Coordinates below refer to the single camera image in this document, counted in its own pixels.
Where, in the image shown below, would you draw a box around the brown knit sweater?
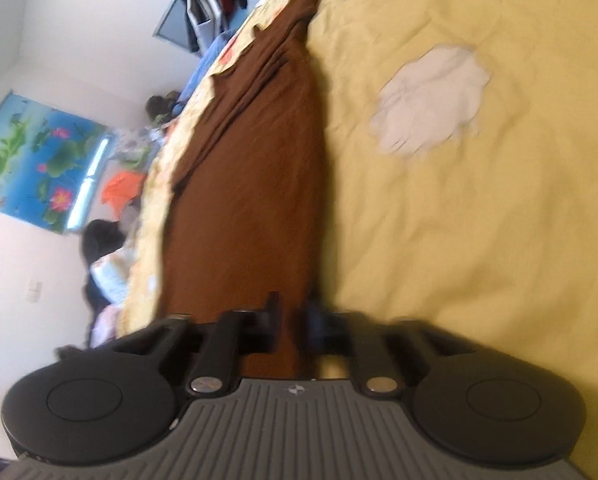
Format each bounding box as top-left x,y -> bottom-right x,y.
158,0 -> 328,378

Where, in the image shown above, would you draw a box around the white wall switch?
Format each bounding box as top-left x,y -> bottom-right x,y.
26,281 -> 43,304

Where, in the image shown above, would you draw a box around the dark clothes at bedside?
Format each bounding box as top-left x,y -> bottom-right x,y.
81,219 -> 136,350

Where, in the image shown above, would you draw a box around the yellow floral bed quilt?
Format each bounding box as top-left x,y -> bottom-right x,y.
115,0 -> 598,476

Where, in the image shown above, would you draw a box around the grey framed panel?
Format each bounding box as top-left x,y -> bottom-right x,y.
153,0 -> 194,53

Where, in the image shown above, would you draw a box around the black bag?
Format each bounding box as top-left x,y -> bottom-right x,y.
145,91 -> 180,126

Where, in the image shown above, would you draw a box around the blue quilted blanket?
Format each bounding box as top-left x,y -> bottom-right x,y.
172,29 -> 234,116

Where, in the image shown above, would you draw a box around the floral pillow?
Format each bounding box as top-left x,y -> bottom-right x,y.
110,127 -> 163,172

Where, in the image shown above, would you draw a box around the lotus flower wall poster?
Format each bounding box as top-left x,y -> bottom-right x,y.
0,92 -> 116,234

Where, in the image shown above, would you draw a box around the orange garment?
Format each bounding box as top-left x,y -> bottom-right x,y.
100,170 -> 146,220

